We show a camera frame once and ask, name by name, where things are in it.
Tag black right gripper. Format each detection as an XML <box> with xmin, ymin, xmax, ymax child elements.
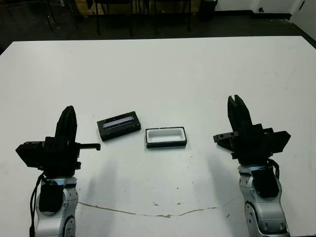
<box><xmin>213</xmin><ymin>94</ymin><xmax>275</xmax><ymax>165</ymax></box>

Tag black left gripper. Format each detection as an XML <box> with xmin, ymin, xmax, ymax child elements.
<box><xmin>43</xmin><ymin>105</ymin><xmax>101</xmax><ymax>177</ymax></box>

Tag black box base white insert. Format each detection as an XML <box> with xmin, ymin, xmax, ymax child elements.
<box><xmin>145</xmin><ymin>126</ymin><xmax>188</xmax><ymax>149</ymax></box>

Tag black trash bin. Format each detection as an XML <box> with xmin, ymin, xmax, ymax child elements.
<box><xmin>198</xmin><ymin>0</ymin><xmax>218</xmax><ymax>22</ymax></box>

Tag white door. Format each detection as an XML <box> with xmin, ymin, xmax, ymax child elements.
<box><xmin>291</xmin><ymin>0</ymin><xmax>316</xmax><ymax>25</ymax></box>

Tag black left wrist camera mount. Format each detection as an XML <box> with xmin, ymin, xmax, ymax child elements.
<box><xmin>15</xmin><ymin>141</ymin><xmax>46</xmax><ymax>171</ymax></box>

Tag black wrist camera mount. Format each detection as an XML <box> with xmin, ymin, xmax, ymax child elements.
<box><xmin>265</xmin><ymin>127</ymin><xmax>291</xmax><ymax>155</ymax></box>
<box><xmin>15</xmin><ymin>141</ymin><xmax>46</xmax><ymax>171</ymax></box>

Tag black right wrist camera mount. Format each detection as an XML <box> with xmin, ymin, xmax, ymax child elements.
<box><xmin>265</xmin><ymin>127</ymin><xmax>291</xmax><ymax>155</ymax></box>

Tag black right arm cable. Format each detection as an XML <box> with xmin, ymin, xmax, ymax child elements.
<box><xmin>266</xmin><ymin>159</ymin><xmax>281</xmax><ymax>182</ymax></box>

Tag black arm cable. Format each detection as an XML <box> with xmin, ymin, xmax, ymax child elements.
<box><xmin>29</xmin><ymin>172</ymin><xmax>45</xmax><ymax>237</ymax></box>
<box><xmin>266</xmin><ymin>159</ymin><xmax>281</xmax><ymax>182</ymax></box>

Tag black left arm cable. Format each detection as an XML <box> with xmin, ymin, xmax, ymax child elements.
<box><xmin>29</xmin><ymin>172</ymin><xmax>45</xmax><ymax>237</ymax></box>

